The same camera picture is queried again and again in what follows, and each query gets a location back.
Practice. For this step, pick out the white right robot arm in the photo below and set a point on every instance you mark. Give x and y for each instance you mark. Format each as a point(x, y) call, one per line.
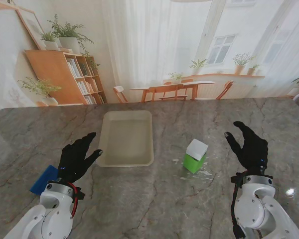
point(261, 211)

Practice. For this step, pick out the white square jar lid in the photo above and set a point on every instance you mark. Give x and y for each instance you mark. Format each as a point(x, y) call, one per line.
point(197, 149)

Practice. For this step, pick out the green square jar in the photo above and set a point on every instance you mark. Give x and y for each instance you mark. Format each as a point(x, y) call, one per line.
point(193, 165)

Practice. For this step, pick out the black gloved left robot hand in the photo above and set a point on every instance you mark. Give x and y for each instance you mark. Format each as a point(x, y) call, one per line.
point(76, 161)

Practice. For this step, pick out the blue plastic scraper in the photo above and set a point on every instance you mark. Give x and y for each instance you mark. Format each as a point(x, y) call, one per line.
point(43, 180)

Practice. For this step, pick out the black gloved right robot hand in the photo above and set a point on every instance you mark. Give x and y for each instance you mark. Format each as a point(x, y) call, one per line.
point(251, 152)

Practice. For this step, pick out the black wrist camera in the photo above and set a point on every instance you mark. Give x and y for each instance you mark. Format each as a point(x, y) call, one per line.
point(80, 193)
point(235, 179)

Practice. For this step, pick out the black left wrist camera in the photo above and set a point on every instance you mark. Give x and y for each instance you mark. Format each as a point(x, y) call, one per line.
point(80, 193)

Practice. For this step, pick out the cream baking tray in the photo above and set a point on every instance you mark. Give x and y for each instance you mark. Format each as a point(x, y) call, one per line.
point(128, 142)

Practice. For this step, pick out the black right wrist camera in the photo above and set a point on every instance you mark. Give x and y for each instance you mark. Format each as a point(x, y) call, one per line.
point(235, 179)

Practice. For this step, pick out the printed room backdrop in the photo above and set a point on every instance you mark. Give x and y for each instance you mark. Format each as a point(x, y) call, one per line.
point(149, 49)

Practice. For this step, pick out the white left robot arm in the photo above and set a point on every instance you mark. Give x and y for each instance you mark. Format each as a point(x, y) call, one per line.
point(47, 214)

